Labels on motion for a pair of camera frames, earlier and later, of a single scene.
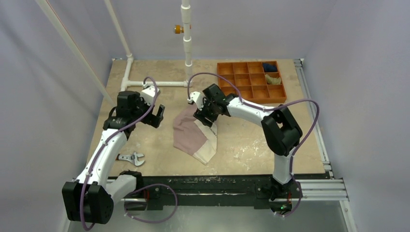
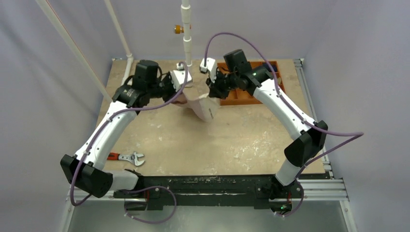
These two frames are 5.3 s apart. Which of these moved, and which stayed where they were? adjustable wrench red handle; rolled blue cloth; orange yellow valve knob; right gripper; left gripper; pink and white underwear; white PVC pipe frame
Moved: pink and white underwear; right gripper; left gripper
Stayed: orange yellow valve knob; adjustable wrench red handle; rolled blue cloth; white PVC pipe frame
